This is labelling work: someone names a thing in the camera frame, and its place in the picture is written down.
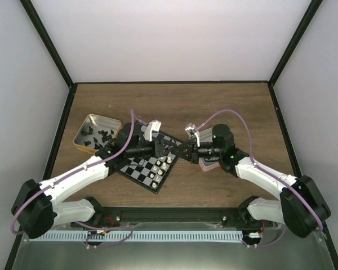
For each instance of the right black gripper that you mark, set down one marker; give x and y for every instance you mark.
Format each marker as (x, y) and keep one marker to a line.
(192, 154)

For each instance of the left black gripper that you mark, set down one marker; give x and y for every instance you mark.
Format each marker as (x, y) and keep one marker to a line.
(159, 151)

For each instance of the pink tin box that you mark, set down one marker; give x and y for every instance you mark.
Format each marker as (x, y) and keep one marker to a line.
(207, 163)

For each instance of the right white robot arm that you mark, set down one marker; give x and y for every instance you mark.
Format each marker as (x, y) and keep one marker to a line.
(298, 202)

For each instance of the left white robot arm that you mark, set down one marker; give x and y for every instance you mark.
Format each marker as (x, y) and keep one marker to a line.
(40, 206)

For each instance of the black chess pieces pile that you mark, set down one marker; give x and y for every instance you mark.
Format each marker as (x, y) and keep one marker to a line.
(96, 138)

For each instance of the black and white chessboard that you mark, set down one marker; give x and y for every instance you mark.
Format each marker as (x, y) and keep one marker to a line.
(139, 169)

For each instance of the yellow tin box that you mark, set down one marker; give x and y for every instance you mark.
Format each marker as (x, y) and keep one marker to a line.
(98, 123)

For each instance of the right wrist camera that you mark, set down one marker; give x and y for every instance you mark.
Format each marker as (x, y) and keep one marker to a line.
(194, 136)

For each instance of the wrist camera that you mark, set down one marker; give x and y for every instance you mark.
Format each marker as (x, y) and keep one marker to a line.
(153, 126)
(194, 136)

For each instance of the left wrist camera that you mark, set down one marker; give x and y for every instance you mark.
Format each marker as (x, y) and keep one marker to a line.
(153, 126)

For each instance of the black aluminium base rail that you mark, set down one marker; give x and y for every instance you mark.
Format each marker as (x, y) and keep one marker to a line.
(238, 218)

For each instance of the light blue slotted cable duct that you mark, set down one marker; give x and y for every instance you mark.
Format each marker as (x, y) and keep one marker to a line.
(143, 236)

